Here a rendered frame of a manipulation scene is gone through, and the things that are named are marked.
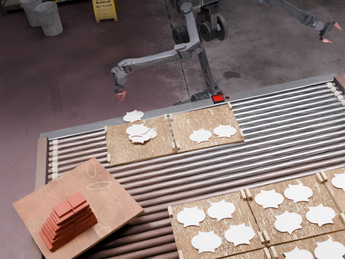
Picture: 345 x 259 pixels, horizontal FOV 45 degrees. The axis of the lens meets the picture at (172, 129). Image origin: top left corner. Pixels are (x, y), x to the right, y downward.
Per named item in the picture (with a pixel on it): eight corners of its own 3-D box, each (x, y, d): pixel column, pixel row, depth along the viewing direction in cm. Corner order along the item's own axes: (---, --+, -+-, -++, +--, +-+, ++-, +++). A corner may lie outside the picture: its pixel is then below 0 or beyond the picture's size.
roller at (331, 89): (51, 149, 272) (49, 144, 269) (335, 89, 287) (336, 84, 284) (51, 154, 269) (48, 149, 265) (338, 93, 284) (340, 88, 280)
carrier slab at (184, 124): (169, 116, 277) (169, 115, 276) (229, 106, 279) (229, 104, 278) (177, 153, 251) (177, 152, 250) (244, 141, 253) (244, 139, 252)
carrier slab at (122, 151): (105, 129, 275) (104, 127, 274) (166, 116, 277) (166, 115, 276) (109, 167, 249) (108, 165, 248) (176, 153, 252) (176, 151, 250)
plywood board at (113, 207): (13, 206, 221) (12, 204, 220) (95, 158, 241) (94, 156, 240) (54, 272, 190) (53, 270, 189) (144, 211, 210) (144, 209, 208)
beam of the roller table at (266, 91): (42, 140, 283) (39, 133, 279) (333, 78, 299) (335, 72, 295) (42, 148, 277) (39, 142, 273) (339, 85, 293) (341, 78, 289)
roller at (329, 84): (51, 144, 276) (49, 139, 273) (331, 85, 291) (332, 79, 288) (51, 149, 272) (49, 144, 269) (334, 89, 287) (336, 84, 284)
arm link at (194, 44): (206, 55, 246) (200, 42, 239) (184, 63, 249) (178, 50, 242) (195, 13, 276) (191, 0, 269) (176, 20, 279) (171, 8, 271)
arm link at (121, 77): (131, 69, 263) (125, 58, 256) (137, 77, 255) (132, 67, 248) (114, 79, 262) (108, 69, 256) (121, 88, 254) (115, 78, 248)
